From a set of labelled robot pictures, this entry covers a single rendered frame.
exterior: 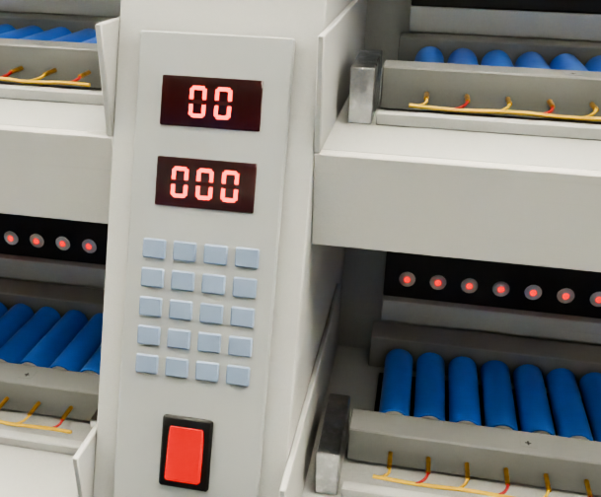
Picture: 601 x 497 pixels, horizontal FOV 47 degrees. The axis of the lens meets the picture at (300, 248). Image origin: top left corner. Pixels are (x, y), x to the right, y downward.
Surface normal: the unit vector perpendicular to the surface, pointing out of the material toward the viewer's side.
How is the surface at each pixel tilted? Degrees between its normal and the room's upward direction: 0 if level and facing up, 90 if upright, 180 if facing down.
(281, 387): 90
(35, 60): 111
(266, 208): 90
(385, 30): 90
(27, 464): 21
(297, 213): 90
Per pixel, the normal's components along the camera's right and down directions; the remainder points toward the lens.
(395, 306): -0.18, 0.44
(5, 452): 0.02, -0.90
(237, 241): -0.16, 0.08
